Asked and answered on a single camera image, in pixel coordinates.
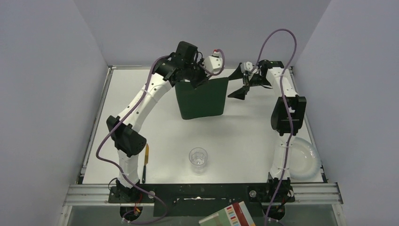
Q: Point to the colourful booklet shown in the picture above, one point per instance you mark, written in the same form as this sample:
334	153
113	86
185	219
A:
235	214

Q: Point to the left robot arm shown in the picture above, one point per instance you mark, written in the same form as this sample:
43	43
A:
124	128

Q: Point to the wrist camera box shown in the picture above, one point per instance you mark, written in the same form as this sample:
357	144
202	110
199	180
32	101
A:
246	67
213	65

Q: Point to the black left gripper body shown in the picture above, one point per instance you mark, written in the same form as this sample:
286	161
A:
193	76

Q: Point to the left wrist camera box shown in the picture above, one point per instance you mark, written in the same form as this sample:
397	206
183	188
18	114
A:
213	65

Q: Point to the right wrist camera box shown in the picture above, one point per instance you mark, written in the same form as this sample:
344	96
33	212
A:
246	67

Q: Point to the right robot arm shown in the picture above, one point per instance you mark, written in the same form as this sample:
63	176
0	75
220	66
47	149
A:
286	118

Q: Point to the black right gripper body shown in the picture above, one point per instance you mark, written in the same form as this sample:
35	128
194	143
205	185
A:
247	81

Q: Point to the gold knife black handle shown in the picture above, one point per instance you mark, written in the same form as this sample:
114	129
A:
146	159

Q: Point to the clear plastic cup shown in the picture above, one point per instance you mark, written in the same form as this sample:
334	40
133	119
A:
198	158

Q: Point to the aluminium frame rail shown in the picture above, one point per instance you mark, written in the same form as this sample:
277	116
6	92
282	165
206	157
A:
301	193

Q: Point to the green placemat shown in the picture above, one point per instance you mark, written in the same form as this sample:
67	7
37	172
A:
207	100

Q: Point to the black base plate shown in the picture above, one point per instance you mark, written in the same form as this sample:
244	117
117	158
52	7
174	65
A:
199	200

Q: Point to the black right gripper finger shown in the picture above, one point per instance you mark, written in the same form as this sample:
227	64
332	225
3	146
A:
240	94
239	73

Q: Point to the white plate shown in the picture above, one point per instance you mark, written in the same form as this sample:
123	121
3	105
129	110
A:
304	163

